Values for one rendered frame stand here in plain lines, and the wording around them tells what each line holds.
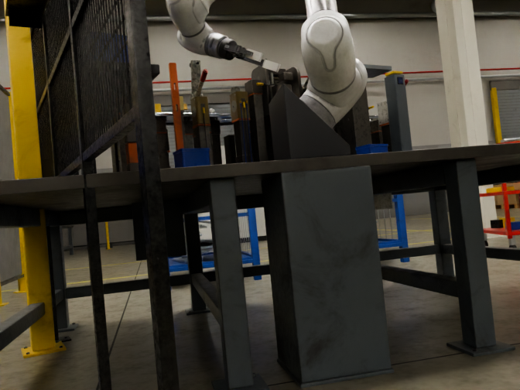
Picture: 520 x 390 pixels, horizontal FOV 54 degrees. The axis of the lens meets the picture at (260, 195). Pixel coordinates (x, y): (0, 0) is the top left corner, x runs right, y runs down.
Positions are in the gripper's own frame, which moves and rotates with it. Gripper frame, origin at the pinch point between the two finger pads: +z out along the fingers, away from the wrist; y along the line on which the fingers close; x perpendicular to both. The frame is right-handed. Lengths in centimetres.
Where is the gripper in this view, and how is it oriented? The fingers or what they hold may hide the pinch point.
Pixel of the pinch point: (268, 62)
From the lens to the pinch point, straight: 188.6
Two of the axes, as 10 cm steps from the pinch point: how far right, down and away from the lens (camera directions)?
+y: -4.7, -0.5, -8.8
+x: 3.6, -9.2, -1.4
